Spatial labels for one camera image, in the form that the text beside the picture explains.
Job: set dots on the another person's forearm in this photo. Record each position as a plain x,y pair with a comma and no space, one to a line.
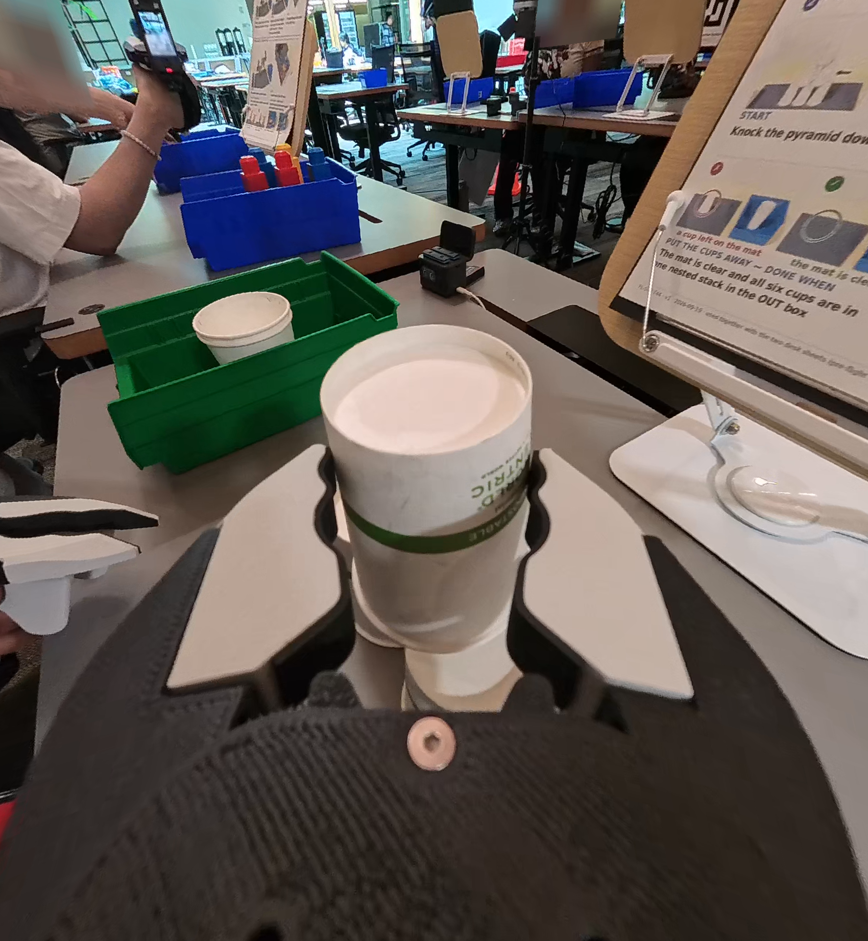
111,198

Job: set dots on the red toy peg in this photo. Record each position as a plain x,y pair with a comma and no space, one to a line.
254,176
285,169

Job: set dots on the blue toy peg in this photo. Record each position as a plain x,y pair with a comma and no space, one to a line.
316,165
261,156

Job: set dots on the green plastic bin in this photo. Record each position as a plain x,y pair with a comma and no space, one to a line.
184,412

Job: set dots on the yellow toy peg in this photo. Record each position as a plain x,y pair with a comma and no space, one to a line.
302,170

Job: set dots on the printed instruction board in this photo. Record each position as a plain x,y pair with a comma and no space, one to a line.
272,73
787,220

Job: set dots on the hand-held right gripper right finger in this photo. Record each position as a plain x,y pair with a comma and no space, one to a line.
595,595

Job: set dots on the black charging hub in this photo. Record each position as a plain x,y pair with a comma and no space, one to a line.
441,272

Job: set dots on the large blue plastic bin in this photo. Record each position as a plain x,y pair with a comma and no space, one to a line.
272,228

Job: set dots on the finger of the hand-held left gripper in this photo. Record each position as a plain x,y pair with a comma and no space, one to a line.
52,518
59,555

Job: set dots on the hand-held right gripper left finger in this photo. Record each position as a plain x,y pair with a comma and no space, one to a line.
257,588

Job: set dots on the white board stand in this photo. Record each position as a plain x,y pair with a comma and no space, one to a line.
669,470

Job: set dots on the wooden desk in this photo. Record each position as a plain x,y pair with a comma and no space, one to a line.
463,117

